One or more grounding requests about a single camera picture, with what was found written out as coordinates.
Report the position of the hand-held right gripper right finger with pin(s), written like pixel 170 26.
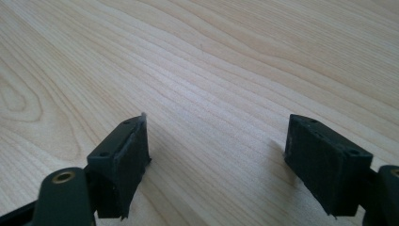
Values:
pixel 326 166

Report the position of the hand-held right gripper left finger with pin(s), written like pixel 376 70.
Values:
pixel 117 166

